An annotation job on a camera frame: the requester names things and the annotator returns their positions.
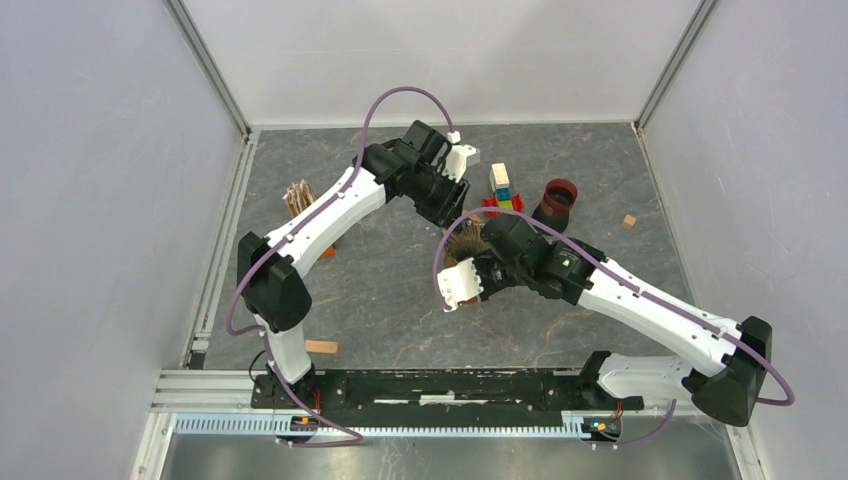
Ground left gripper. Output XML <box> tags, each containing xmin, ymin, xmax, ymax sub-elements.
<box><xmin>408</xmin><ymin>166</ymin><xmax>471</xmax><ymax>235</ymax></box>

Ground orange coffee filter box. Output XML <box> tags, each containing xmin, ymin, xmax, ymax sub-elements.
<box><xmin>283</xmin><ymin>179</ymin><xmax>316</xmax><ymax>219</ymax></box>

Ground amber glass carafe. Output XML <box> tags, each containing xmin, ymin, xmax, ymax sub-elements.
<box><xmin>457</xmin><ymin>296</ymin><xmax>480</xmax><ymax>307</ymax></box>

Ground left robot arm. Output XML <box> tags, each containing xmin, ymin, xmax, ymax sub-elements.
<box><xmin>237</xmin><ymin>121</ymin><xmax>480</xmax><ymax>408</ymax></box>

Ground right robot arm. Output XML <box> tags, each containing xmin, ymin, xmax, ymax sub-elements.
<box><xmin>474</xmin><ymin>214</ymin><xmax>773</xmax><ymax>427</ymax></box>

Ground red plastic lid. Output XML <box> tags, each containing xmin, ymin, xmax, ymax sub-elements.
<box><xmin>482</xmin><ymin>194</ymin><xmax>524</xmax><ymax>212</ymax></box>

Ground stacked toy brick tower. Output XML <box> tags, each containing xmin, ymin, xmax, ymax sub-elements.
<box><xmin>490</xmin><ymin>163</ymin><xmax>513</xmax><ymax>199</ymax></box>

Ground dark red cup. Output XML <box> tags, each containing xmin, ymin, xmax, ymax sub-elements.
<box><xmin>531</xmin><ymin>178</ymin><xmax>578</xmax><ymax>233</ymax></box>

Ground small wooden cube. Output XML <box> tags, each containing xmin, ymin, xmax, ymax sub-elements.
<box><xmin>621</xmin><ymin>215</ymin><xmax>637</xmax><ymax>230</ymax></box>

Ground small wooden block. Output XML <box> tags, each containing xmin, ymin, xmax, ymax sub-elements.
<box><xmin>305</xmin><ymin>340</ymin><xmax>339</xmax><ymax>355</ymax></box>

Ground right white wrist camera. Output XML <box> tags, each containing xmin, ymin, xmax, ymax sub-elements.
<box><xmin>436</xmin><ymin>258</ymin><xmax>484</xmax><ymax>312</ymax></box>

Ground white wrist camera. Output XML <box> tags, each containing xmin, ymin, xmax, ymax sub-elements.
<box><xmin>436</xmin><ymin>258</ymin><xmax>484</xmax><ymax>312</ymax></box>
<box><xmin>442</xmin><ymin>131</ymin><xmax>481</xmax><ymax>182</ymax></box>

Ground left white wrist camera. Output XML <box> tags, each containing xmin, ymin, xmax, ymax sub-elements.
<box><xmin>442</xmin><ymin>131</ymin><xmax>481</xmax><ymax>182</ymax></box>

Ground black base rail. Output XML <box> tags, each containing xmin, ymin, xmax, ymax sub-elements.
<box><xmin>250</xmin><ymin>368</ymin><xmax>645</xmax><ymax>432</ymax></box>

